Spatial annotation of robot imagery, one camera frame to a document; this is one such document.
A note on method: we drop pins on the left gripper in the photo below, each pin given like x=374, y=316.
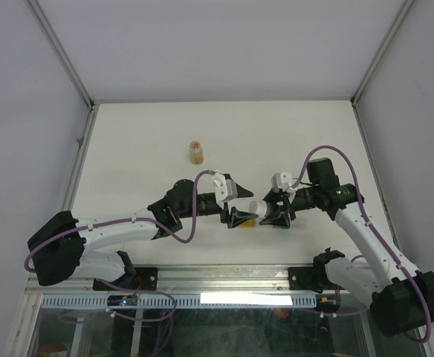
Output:
x=235, y=217

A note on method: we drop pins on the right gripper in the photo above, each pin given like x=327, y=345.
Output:
x=273, y=196

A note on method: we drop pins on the white pill bottle blue label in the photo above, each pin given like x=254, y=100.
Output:
x=262, y=208

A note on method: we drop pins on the weekly pill organizer strip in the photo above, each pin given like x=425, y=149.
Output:
x=257, y=224

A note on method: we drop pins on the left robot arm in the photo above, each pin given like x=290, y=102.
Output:
x=67, y=247

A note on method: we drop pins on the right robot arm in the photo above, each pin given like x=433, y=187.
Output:
x=400, y=297

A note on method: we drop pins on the clear glass jar gold lid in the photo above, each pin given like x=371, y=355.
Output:
x=196, y=153

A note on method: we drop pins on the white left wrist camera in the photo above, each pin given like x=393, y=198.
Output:
x=225, y=189

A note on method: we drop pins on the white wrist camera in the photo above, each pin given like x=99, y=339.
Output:
x=225, y=189
x=282, y=182

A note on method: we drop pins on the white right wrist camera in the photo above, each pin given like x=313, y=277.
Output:
x=282, y=182

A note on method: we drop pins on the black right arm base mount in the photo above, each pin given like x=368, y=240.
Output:
x=314, y=279

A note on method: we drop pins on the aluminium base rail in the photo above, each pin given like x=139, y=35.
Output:
x=190, y=279

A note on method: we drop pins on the white slotted cable duct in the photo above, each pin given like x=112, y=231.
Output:
x=221, y=300

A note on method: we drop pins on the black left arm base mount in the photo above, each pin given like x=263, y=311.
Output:
x=144, y=278

